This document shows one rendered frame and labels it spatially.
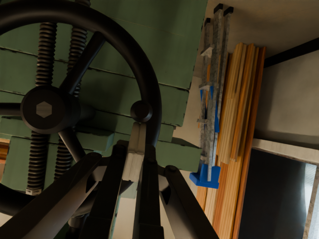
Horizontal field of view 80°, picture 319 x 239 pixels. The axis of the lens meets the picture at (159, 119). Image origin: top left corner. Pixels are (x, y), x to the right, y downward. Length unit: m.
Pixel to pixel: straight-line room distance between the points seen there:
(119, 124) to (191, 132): 2.66
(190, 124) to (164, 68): 2.61
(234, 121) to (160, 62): 1.38
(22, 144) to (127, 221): 2.97
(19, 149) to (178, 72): 0.35
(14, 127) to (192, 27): 0.42
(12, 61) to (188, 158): 0.44
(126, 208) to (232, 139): 2.03
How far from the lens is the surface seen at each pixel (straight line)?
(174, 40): 0.49
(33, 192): 0.39
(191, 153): 0.47
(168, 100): 0.45
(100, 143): 0.36
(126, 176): 0.18
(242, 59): 1.87
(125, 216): 3.26
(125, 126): 0.44
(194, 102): 3.07
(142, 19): 0.49
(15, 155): 0.41
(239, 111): 1.77
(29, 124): 0.28
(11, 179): 0.42
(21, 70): 0.52
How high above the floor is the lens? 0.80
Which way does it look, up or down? 1 degrees down
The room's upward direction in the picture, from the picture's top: 169 degrees counter-clockwise
